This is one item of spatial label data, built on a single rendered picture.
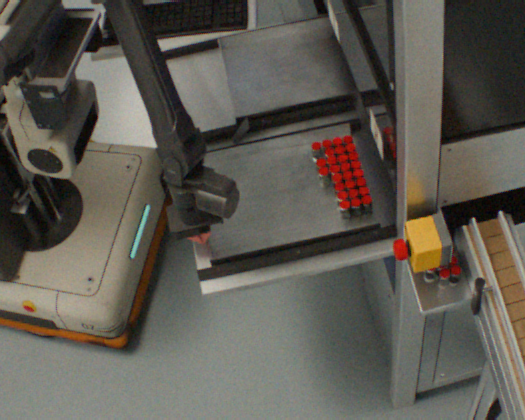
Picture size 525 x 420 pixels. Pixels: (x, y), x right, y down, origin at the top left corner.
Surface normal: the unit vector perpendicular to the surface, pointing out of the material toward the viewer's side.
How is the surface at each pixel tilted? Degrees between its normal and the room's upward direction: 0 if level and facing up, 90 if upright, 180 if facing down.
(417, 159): 90
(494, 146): 90
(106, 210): 0
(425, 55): 90
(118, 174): 0
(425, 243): 0
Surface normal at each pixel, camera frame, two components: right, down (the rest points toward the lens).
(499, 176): 0.18, 0.80
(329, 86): -0.11, -0.56
